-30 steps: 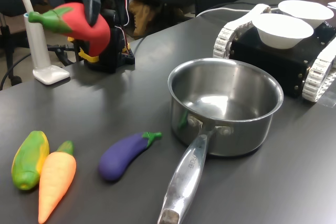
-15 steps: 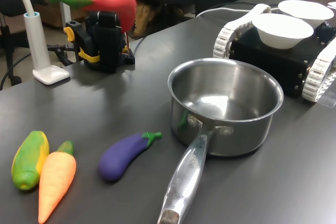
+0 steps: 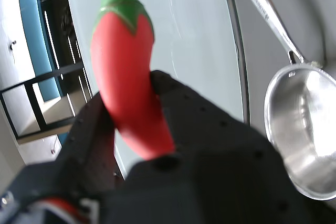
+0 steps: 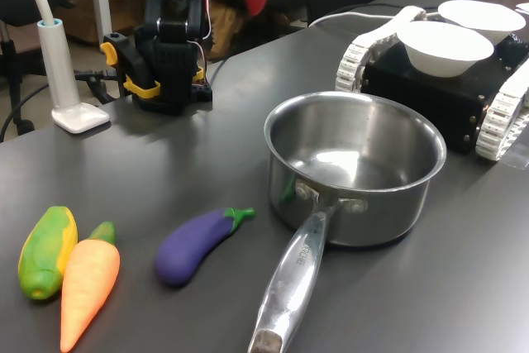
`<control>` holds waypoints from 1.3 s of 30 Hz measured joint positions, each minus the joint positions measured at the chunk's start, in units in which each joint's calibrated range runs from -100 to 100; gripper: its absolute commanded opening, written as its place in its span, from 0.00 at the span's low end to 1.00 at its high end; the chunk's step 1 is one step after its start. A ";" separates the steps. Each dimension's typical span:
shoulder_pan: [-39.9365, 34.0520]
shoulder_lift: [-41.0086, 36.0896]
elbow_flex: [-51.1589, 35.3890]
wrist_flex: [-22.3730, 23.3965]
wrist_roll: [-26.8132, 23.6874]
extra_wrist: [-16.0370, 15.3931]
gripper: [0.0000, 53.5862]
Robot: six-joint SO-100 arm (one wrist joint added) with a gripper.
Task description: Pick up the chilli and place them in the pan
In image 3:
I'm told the red toy chilli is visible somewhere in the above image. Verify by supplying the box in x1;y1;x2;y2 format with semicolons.
90;0;176;161

